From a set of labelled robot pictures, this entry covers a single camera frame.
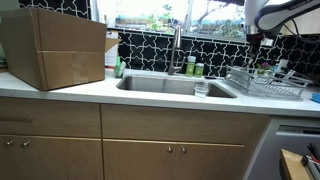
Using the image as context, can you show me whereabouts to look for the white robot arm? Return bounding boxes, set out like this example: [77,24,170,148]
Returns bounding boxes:
[244,0,320,46]

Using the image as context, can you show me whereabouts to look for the stainless steel sink basin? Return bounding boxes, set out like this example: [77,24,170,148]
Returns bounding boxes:
[117,75,236,98]

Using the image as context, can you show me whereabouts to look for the chrome kitchen faucet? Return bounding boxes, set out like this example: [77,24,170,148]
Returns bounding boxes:
[168,25,181,75]

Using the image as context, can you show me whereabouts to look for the clear plastic cup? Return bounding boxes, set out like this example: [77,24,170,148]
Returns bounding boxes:
[194,82,209,98]

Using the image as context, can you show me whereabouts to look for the tall green soap bottle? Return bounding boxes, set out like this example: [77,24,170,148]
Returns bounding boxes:
[186,56,196,76]

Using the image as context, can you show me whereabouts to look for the short green soap bottle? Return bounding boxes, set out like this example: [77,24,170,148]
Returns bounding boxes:
[194,63,204,78]

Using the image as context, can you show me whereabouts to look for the green dish brush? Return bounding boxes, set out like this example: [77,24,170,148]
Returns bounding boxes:
[114,57,126,78]

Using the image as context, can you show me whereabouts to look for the potted purple flower plant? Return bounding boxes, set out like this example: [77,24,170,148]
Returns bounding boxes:
[257,62,271,75]

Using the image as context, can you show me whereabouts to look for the large cardboard box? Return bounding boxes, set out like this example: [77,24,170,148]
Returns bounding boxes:
[0,8,120,91]

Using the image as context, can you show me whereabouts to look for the metal dish drying rack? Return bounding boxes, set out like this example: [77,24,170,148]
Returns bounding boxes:
[225,66,312,101]

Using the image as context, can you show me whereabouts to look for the stainless steel dishwasher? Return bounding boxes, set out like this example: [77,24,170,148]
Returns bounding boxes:
[243,116,320,180]

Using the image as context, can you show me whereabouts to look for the wooden drawer front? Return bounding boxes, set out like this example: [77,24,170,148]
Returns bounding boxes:
[0,97,100,138]

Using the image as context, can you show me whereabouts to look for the wooden side table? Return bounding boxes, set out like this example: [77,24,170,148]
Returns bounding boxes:
[279,149,311,180]

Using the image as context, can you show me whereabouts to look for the wooden cabinet doors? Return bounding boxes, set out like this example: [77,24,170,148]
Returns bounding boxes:
[0,135,245,180]

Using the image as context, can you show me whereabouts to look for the blue sponge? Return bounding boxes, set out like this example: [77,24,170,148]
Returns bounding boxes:
[311,93,320,103]

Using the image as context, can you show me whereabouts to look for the tool on side table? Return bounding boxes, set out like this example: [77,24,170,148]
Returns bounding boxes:
[301,143,320,180]

